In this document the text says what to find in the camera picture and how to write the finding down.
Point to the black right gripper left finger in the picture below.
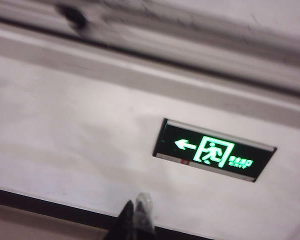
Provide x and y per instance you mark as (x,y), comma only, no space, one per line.
(123,225)

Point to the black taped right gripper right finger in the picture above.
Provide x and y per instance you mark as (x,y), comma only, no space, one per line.
(143,220)

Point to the aluminium whiteboard tray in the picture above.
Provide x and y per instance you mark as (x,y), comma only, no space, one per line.
(165,50)

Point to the black baseboard strip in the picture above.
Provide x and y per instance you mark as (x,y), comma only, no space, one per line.
(52,206)

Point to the green illuminated exit sign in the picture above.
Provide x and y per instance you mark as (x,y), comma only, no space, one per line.
(215,152)

